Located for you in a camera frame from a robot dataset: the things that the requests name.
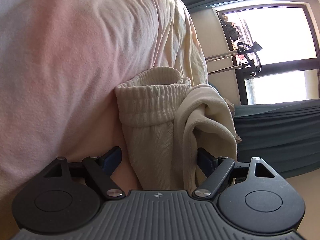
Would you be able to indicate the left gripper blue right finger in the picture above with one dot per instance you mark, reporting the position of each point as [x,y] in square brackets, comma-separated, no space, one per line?
[217,171]

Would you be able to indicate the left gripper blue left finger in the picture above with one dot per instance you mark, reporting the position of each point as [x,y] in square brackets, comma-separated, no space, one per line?
[98,173]

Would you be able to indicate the cream white hooded sweatshirt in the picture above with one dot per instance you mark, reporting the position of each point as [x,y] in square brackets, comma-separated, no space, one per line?
[165,120]

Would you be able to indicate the teal curtain left of window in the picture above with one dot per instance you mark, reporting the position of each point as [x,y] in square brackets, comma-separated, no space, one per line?
[285,135]

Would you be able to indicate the dark framed window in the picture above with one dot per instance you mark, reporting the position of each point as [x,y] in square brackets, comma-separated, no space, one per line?
[290,54]

